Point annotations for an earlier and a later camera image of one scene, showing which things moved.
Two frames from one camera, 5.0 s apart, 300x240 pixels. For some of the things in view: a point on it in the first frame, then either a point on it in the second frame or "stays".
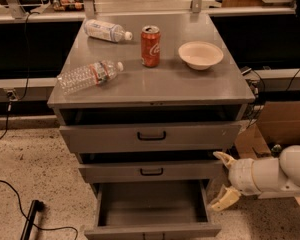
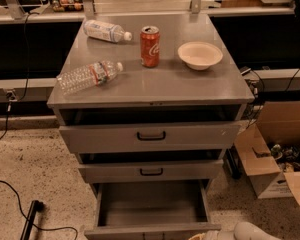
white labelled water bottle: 104,30 stays
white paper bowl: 200,55 stays
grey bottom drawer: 153,210 stays
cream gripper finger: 225,158 to 200,236
